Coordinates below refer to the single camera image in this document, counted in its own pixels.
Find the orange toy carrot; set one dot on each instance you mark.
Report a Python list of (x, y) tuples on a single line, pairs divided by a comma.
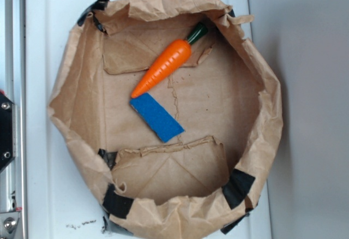
[(175, 55)]

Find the brown paper bag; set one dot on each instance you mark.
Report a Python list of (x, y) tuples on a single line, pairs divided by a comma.
[(226, 98)]

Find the blue sponge piece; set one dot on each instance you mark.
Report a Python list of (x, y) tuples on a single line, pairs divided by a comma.
[(156, 117)]

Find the black bracket with screws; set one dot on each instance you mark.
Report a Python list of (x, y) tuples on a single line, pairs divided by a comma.
[(6, 132)]

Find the metal frame rail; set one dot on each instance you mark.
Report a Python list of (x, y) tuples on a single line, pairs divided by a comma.
[(14, 220)]

